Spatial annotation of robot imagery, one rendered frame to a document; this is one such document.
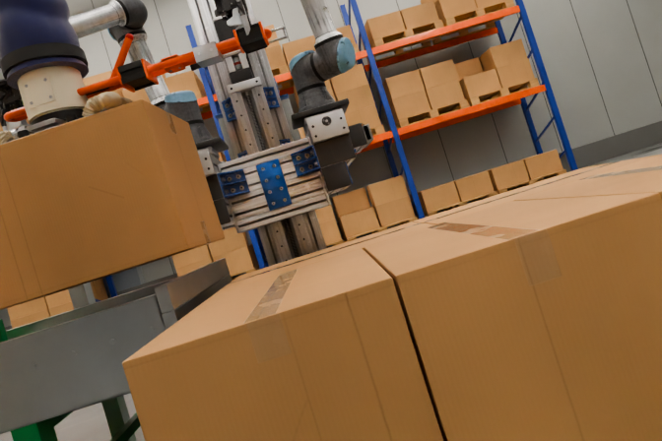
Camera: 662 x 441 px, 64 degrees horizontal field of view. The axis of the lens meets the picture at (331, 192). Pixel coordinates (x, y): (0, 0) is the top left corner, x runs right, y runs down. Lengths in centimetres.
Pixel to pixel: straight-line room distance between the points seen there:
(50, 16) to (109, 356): 97
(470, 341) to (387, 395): 14
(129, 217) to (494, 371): 97
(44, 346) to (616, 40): 1164
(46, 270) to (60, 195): 19
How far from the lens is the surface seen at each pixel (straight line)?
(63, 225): 151
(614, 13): 1237
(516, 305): 81
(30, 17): 175
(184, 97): 211
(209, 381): 80
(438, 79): 926
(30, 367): 141
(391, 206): 879
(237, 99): 217
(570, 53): 1170
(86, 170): 148
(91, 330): 133
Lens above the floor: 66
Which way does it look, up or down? 2 degrees up
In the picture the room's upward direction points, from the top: 17 degrees counter-clockwise
